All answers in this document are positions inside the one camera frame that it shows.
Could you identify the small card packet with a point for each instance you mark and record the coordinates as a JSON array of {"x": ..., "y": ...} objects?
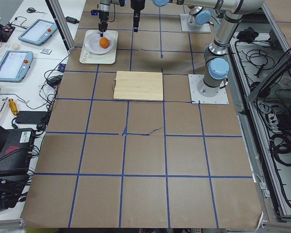
[{"x": 46, "y": 51}]

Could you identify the near blue teach pendant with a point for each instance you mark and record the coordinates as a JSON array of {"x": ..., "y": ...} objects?
[{"x": 15, "y": 65}]

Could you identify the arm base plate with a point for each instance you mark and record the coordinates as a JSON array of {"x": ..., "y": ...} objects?
[
  {"x": 194, "y": 28},
  {"x": 202, "y": 94}
]

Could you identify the far blue teach pendant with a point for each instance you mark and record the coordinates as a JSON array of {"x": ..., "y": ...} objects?
[{"x": 39, "y": 32}]

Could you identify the orange fruit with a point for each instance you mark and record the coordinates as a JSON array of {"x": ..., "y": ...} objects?
[{"x": 104, "y": 42}]

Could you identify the blue teach pendant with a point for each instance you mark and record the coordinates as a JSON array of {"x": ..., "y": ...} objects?
[
  {"x": 39, "y": 32},
  {"x": 15, "y": 65}
]

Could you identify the brass cylinder tool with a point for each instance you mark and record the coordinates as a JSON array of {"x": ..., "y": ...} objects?
[{"x": 13, "y": 107}]

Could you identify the black power brick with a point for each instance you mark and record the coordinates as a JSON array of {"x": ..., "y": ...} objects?
[{"x": 30, "y": 117}]

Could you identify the black scissors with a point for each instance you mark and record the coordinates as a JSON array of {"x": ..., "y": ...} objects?
[{"x": 32, "y": 10}]

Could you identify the wooden cutting board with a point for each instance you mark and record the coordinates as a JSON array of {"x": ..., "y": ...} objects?
[{"x": 134, "y": 85}]

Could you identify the black computer box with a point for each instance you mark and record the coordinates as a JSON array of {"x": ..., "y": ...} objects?
[{"x": 16, "y": 146}]

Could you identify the small cream ball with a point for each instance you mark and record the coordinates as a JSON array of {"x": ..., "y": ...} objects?
[{"x": 16, "y": 46}]

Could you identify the black power adapter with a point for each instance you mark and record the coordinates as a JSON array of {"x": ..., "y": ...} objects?
[{"x": 72, "y": 20}]

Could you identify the aluminium frame post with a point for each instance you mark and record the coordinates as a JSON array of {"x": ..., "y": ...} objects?
[{"x": 60, "y": 21}]

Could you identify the cream bear tray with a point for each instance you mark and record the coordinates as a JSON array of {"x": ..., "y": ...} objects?
[{"x": 88, "y": 57}]

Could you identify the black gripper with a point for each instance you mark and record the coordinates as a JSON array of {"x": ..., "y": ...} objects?
[
  {"x": 103, "y": 18},
  {"x": 136, "y": 10}
]

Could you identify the white round plate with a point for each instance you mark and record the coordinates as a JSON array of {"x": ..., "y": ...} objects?
[{"x": 92, "y": 42}]

